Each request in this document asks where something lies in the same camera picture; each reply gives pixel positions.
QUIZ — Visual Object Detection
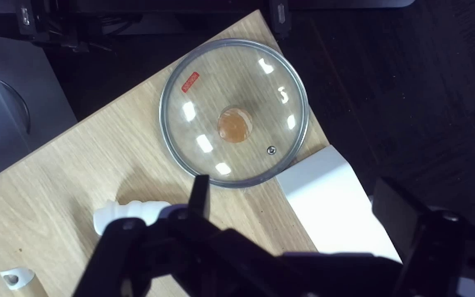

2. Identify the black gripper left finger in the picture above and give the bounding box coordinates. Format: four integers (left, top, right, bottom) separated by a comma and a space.
74, 173, 211, 297

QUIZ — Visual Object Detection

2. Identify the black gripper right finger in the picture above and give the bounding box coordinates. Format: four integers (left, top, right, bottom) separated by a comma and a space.
369, 176, 475, 297

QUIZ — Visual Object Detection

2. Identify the glass lid with wooden knob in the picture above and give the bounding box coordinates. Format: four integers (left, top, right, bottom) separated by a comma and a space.
158, 36, 310, 190

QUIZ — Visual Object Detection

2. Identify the white plastic cylinder fitting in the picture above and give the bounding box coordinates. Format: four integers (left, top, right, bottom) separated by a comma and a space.
92, 200, 172, 238

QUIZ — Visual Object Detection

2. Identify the white power strip box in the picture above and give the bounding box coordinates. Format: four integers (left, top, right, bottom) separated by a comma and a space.
274, 143, 404, 264

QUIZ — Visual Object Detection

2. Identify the grey metal cabinet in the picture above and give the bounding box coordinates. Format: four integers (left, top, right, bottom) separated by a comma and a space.
0, 31, 77, 186

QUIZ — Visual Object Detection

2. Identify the small white bracket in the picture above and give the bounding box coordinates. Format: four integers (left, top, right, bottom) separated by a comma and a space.
0, 266, 36, 290

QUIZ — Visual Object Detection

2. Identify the black equipment frame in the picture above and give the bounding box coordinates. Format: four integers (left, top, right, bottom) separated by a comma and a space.
13, 0, 292, 54

